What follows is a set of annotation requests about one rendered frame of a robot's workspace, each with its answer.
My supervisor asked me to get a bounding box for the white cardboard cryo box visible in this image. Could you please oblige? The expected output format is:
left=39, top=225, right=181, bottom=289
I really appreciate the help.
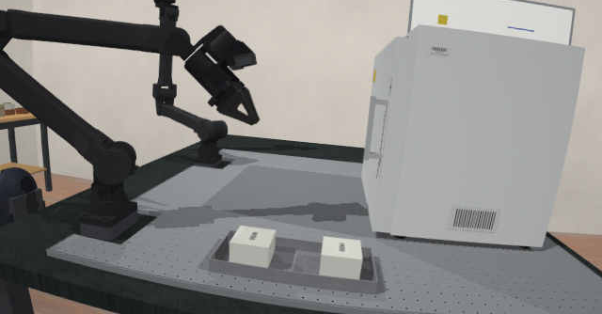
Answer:
left=319, top=236, right=362, bottom=279

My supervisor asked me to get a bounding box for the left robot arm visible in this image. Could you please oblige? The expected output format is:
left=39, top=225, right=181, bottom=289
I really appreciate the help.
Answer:
left=152, top=0, right=228, bottom=165

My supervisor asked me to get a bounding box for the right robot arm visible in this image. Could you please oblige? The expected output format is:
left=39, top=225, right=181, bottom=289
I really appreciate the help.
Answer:
left=0, top=9, right=257, bottom=228

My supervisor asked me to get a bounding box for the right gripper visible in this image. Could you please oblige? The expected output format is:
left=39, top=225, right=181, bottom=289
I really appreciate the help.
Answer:
left=199, top=68, right=260, bottom=126

